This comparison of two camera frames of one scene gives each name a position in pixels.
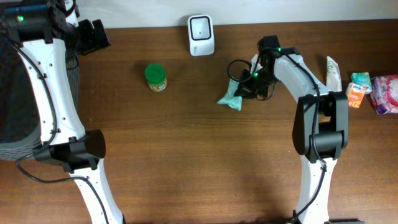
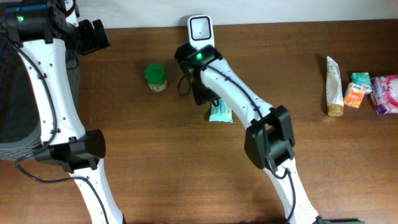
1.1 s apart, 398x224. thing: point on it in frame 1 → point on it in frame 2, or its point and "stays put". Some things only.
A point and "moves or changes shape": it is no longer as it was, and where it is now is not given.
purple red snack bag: x=384 y=94 stays put
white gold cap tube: x=333 y=76 stays put
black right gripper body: x=255 y=84 → x=202 y=93
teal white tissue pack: x=362 y=79 stays put
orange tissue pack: x=355 y=94 stays put
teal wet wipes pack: x=229 y=99 moves or changes shape
